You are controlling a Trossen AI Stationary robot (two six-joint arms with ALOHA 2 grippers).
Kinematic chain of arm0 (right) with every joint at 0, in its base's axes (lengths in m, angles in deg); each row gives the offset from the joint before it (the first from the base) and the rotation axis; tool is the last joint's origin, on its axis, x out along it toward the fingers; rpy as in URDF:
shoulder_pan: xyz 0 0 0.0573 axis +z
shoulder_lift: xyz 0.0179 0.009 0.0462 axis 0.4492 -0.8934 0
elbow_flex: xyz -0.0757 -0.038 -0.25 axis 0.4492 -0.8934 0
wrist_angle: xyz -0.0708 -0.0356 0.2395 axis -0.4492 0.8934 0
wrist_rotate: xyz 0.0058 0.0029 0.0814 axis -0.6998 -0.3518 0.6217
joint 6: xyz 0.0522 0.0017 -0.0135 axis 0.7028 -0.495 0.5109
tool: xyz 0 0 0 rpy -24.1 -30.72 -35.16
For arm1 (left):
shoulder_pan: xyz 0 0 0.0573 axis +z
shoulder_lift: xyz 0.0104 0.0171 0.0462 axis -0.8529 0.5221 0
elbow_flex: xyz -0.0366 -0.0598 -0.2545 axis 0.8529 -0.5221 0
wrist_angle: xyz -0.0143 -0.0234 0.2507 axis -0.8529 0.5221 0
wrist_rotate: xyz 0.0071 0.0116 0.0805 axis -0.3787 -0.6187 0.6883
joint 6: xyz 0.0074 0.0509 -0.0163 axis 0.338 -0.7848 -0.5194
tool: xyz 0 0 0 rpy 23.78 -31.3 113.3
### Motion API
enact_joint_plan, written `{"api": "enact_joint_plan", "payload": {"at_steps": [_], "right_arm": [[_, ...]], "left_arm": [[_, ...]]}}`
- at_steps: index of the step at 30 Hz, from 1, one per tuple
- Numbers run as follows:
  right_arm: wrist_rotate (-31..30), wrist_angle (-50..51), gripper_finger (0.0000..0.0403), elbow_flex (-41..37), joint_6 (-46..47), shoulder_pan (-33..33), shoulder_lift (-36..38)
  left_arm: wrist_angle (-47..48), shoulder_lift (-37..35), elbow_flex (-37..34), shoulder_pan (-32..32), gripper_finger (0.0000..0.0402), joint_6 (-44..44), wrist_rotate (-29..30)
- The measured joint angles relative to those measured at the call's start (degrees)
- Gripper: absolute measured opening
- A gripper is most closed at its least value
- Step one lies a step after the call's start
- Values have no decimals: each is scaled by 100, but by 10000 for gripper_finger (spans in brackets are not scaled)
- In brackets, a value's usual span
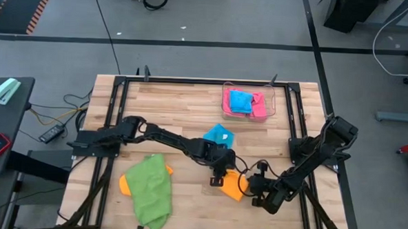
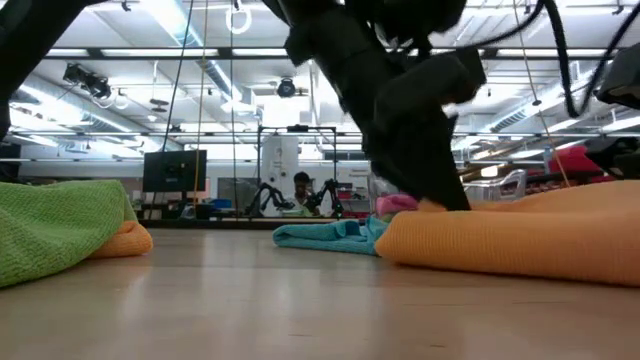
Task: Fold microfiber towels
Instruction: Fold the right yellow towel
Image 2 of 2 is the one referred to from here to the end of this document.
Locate black monitor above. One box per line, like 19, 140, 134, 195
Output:
142, 149, 208, 194

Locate red storage bins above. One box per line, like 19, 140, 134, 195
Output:
547, 144, 616, 184

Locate pink microfiber towel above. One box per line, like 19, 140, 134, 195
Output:
374, 193, 420, 219

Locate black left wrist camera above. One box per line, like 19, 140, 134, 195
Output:
424, 47, 487, 106

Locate black hanging cable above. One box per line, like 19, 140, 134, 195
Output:
162, 0, 195, 151

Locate orange microfiber towel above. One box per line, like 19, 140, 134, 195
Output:
89, 219, 154, 259
374, 179, 640, 288

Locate black looped gripper cable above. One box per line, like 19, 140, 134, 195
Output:
449, 0, 640, 119

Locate person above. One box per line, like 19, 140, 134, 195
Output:
292, 171, 317, 217

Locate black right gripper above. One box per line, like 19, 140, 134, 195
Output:
584, 44, 640, 180

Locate black ceiling-mounted device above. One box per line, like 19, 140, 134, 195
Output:
276, 77, 299, 99
62, 62, 112, 100

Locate blue microfiber towel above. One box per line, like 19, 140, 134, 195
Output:
272, 215, 391, 257

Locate green microfiber towel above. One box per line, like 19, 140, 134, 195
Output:
0, 179, 139, 289

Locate white hanging loop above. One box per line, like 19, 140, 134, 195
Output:
224, 0, 254, 35

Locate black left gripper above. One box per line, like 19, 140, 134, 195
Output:
262, 0, 472, 211

